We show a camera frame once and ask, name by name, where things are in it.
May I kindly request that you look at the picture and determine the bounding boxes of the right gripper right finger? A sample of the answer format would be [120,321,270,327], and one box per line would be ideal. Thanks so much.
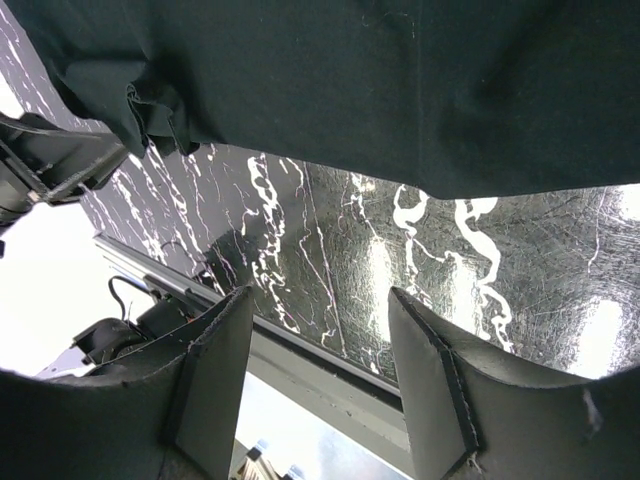
[388,288,639,479]

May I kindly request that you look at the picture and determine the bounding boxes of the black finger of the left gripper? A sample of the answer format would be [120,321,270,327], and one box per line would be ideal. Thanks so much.
[1,113,129,225]

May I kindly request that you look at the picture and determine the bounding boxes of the black marbled table mat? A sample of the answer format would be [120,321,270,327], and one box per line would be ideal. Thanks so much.
[1,1,639,379]

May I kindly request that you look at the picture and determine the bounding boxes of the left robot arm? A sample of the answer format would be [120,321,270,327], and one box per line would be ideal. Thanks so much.
[1,113,206,378]

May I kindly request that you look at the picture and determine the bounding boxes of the black t shirt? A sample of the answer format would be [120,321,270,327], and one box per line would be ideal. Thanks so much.
[8,1,639,199]

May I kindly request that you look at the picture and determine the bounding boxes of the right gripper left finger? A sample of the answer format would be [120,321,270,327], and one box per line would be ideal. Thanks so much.
[1,287,254,479]

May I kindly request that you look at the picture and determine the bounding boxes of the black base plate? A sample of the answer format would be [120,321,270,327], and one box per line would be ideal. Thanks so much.
[94,234,416,480]

